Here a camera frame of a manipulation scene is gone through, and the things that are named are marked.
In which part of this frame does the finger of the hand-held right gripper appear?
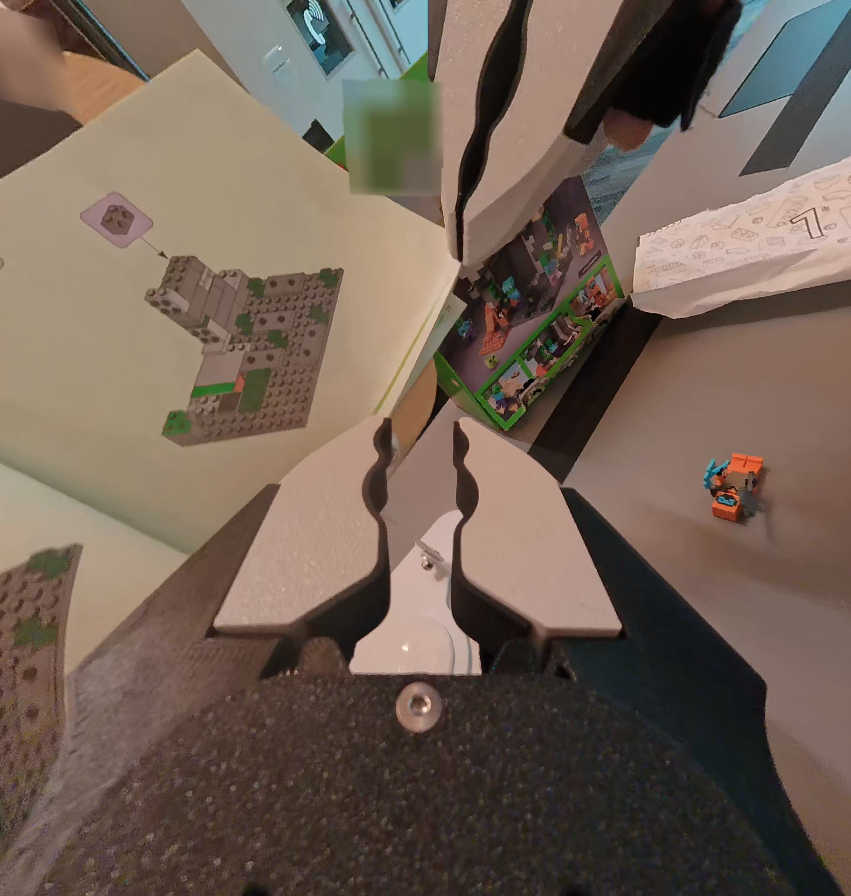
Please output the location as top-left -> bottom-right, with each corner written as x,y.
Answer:
427,0 -> 531,263
459,0 -> 634,265

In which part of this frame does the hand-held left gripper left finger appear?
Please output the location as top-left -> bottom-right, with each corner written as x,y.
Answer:
212,416 -> 393,638

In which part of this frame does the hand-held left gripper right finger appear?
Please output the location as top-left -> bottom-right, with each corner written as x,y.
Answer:
451,416 -> 624,638

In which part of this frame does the building instruction booklet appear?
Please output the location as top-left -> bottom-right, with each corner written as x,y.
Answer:
0,48 -> 468,869

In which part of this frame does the person's right hand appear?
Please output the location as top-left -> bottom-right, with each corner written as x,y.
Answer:
604,0 -> 743,153

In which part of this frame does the white wooden book stand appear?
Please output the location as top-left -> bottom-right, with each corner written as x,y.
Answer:
349,357 -> 484,678

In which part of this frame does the green toy set box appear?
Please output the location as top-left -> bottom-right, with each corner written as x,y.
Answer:
324,56 -> 624,433

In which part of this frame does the orange brick figure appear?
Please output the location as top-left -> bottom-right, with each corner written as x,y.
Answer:
703,452 -> 767,523

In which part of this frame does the numbered white paper bag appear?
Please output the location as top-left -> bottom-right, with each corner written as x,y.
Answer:
632,140 -> 851,321

